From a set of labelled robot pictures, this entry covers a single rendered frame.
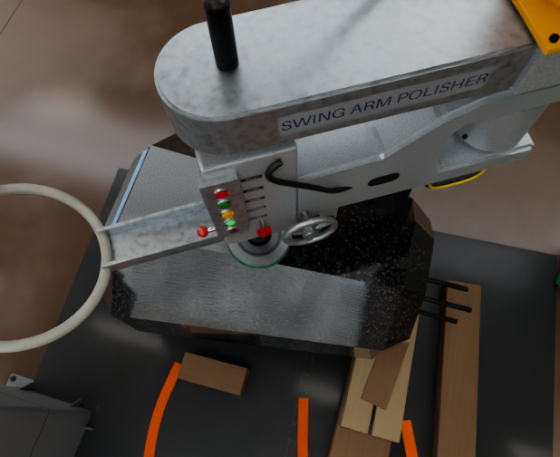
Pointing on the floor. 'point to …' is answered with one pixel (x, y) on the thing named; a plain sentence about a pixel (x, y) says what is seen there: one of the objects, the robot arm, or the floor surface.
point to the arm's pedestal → (25, 422)
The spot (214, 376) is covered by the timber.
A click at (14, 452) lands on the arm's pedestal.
